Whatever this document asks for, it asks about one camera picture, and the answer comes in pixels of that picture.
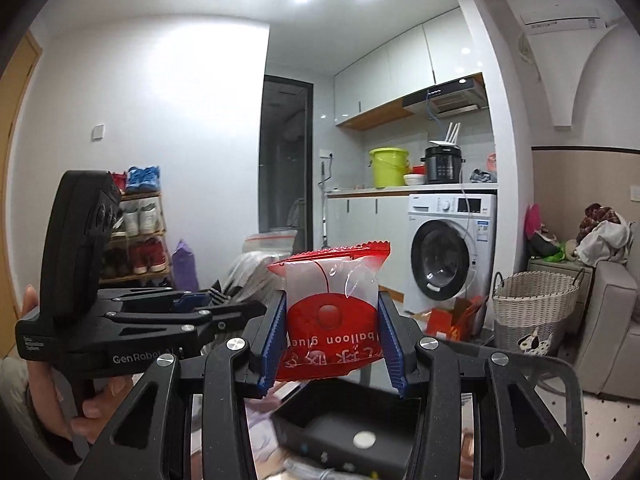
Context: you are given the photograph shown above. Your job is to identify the adidas shoelace zip bag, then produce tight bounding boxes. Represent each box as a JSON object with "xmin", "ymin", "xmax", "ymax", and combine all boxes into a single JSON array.
[{"xmin": 207, "ymin": 229, "xmax": 298, "ymax": 306}]

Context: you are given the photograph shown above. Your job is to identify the red balloon glue packet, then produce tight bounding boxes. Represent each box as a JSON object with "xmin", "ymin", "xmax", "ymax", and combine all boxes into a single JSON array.
[{"xmin": 268, "ymin": 240, "xmax": 390, "ymax": 382}]

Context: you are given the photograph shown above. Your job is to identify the person's left hand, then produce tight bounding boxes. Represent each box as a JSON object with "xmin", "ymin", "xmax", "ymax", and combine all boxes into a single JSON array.
[{"xmin": 19, "ymin": 284, "xmax": 137, "ymax": 444}]

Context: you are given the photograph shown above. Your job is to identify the wooden shoe rack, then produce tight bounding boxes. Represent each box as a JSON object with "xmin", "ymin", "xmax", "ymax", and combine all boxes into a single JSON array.
[{"xmin": 99, "ymin": 191, "xmax": 172, "ymax": 287}]

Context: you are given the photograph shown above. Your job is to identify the grey sofa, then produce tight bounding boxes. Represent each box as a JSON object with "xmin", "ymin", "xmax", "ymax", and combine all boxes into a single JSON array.
[{"xmin": 574, "ymin": 224, "xmax": 639, "ymax": 400}]

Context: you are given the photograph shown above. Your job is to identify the white wicker basket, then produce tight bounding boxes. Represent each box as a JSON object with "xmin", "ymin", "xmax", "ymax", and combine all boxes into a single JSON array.
[{"xmin": 491, "ymin": 270, "xmax": 584, "ymax": 356}]

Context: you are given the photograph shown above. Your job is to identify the red cardboard box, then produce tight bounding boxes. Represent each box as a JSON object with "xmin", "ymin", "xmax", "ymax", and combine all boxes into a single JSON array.
[{"xmin": 425, "ymin": 296, "xmax": 485, "ymax": 342}]

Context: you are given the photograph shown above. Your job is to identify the black cardboard box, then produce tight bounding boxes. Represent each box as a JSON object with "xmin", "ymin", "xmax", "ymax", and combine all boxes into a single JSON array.
[{"xmin": 271, "ymin": 378, "xmax": 420, "ymax": 479}]

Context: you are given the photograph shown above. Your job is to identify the mop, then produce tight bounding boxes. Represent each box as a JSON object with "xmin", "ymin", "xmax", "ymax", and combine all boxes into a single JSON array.
[{"xmin": 319, "ymin": 150, "xmax": 333, "ymax": 248}]

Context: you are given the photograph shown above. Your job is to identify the white washing machine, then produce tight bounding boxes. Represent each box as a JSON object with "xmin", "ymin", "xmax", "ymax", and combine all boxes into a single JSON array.
[{"xmin": 404, "ymin": 192, "xmax": 497, "ymax": 314}]

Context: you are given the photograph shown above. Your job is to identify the pile of clothes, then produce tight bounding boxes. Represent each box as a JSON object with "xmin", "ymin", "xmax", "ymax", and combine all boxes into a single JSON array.
[{"xmin": 575, "ymin": 203, "xmax": 636, "ymax": 268}]

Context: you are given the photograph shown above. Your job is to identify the yellow green bucket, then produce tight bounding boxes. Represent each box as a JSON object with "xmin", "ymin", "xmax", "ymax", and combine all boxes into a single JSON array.
[{"xmin": 369, "ymin": 148, "xmax": 409, "ymax": 188}]

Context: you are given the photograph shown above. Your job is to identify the black rice cooker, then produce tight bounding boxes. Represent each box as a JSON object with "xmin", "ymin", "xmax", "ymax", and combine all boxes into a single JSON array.
[{"xmin": 421, "ymin": 145, "xmax": 464, "ymax": 184}]

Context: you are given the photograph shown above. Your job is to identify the white upper cabinets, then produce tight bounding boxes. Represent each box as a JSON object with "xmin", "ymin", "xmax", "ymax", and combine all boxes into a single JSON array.
[{"xmin": 334, "ymin": 8, "xmax": 482, "ymax": 127}]

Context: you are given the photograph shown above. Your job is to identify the range hood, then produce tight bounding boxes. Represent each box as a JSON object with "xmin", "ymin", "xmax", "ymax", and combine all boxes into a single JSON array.
[{"xmin": 402, "ymin": 77, "xmax": 488, "ymax": 120}]

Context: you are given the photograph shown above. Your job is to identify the white air conditioner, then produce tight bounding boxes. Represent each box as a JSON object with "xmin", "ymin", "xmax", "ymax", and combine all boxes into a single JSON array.
[{"xmin": 506, "ymin": 0, "xmax": 605, "ymax": 36}]

